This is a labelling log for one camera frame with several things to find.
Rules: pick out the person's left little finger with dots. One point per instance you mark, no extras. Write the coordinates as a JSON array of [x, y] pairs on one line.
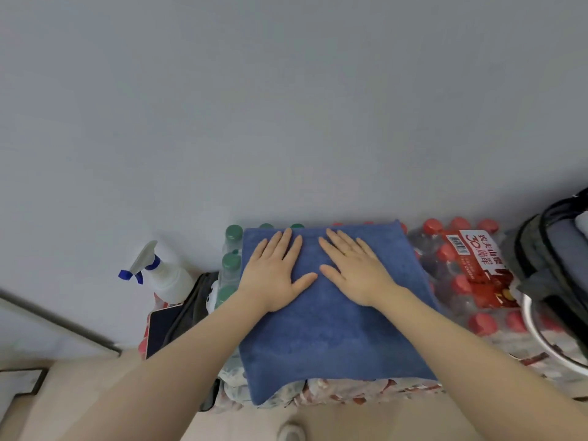
[[258, 253]]

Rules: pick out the person's left middle finger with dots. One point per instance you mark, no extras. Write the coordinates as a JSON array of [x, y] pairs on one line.
[[284, 245]]

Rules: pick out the white spray bottle blue trigger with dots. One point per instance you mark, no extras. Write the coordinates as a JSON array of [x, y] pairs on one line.
[[167, 277]]

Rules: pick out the person's left forearm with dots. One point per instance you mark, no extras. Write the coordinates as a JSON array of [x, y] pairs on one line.
[[183, 362]]

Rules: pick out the person's right thumb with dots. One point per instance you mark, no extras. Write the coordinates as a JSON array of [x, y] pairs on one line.
[[330, 276]]

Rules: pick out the dark tablet with pink edge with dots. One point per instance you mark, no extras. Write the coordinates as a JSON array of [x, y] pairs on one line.
[[160, 328]]

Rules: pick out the pack of green cap bottles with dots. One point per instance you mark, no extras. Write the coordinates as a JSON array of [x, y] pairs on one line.
[[231, 263]]

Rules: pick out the person's left hand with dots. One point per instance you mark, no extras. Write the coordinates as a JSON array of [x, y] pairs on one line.
[[268, 280]]

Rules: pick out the person's right middle finger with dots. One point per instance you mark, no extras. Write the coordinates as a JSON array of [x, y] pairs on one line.
[[341, 244]]

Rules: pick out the person's right forearm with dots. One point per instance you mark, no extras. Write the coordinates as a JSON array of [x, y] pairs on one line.
[[459, 358]]

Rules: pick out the black grey backpack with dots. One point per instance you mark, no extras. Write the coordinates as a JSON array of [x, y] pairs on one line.
[[551, 270]]

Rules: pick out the blue towel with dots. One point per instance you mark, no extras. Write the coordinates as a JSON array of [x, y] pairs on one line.
[[330, 335]]

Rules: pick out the person's white shoe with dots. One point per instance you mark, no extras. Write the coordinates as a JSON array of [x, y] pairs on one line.
[[291, 432]]

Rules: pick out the person's left thumb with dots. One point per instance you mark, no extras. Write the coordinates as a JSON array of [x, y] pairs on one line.
[[304, 283]]

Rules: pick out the person's right hand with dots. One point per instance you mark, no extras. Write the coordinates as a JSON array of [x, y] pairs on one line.
[[358, 277]]

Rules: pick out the wrapped bottle pack under towel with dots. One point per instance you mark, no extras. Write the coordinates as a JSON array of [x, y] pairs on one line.
[[349, 391]]

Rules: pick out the person's right little finger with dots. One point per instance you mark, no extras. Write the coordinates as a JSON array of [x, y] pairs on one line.
[[370, 251]]

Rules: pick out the pack of red cap bottles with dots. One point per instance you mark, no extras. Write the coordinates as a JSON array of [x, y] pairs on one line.
[[473, 280]]

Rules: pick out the black fabric bag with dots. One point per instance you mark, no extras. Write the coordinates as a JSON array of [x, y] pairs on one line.
[[195, 300]]

